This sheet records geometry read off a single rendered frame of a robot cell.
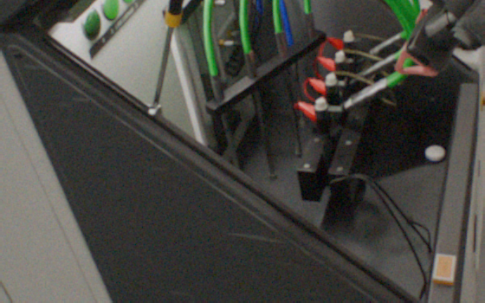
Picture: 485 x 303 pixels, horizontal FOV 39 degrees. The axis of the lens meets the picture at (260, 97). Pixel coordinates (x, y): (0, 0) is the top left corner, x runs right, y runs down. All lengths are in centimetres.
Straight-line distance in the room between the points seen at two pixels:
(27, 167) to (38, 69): 21
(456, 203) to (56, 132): 69
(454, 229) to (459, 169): 15
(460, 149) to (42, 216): 77
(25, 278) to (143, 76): 44
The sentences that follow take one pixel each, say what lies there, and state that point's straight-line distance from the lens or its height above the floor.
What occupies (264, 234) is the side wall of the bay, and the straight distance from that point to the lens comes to 97.
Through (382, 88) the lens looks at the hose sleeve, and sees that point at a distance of 118.
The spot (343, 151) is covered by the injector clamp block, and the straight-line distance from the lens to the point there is 132.
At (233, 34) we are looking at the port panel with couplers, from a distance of 151.
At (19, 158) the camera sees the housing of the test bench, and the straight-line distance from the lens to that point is 110.
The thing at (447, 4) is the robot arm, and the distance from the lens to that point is 99.
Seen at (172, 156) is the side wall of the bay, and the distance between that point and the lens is 93.
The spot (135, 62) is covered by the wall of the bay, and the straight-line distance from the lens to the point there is 118.
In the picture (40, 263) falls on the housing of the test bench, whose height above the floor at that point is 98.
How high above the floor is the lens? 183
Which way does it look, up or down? 34 degrees down
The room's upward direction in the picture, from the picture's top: 11 degrees counter-clockwise
